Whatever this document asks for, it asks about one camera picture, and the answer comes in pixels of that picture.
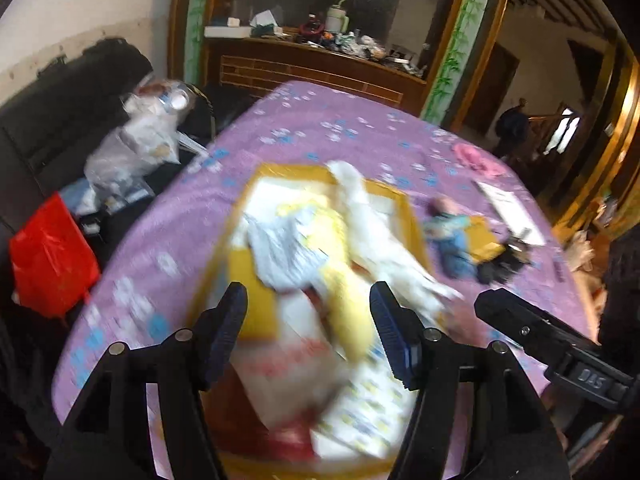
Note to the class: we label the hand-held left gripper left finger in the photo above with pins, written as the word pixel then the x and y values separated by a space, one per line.
pixel 227 330

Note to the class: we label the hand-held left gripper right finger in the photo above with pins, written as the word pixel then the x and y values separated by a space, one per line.
pixel 395 340

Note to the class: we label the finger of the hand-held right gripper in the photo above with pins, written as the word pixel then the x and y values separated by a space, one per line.
pixel 520 317

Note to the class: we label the yellow garment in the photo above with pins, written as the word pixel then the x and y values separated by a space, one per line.
pixel 350 300

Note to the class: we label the white yellow-print cloth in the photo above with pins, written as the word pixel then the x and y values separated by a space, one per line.
pixel 360 410

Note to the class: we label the grey patterned cloth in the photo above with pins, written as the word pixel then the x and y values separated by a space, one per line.
pixel 280 255

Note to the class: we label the cream fluffy garment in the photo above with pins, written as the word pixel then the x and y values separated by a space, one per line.
pixel 380 230

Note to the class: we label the red cloth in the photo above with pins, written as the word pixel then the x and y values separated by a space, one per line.
pixel 290 442

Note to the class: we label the yellow tray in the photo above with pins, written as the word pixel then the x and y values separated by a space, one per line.
pixel 250 305

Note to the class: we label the black gloves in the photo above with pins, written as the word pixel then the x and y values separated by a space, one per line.
pixel 500 267

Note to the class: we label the tan cloth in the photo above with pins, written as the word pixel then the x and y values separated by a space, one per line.
pixel 482 245

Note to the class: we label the blue baby garment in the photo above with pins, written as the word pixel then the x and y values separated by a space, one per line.
pixel 452 250

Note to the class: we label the white paper sheet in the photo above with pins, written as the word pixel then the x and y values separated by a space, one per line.
pixel 510 210

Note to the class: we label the pink cloth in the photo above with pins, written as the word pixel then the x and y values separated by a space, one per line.
pixel 475 157

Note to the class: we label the red plastic bag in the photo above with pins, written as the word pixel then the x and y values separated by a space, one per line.
pixel 50 260

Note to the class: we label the clear plastic bag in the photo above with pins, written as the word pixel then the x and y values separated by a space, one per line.
pixel 135 150

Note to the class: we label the wooden dresser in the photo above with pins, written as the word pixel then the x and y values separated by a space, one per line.
pixel 300 65

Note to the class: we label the black sofa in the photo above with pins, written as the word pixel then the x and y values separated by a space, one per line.
pixel 65 105

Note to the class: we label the dresser clutter pile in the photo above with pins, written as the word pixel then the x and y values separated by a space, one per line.
pixel 360 45

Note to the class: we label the flat white box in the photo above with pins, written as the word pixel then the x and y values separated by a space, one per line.
pixel 225 31

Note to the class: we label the tissue box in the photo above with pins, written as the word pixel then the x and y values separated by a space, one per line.
pixel 262 21

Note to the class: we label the white bottle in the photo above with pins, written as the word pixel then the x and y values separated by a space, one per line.
pixel 337 20

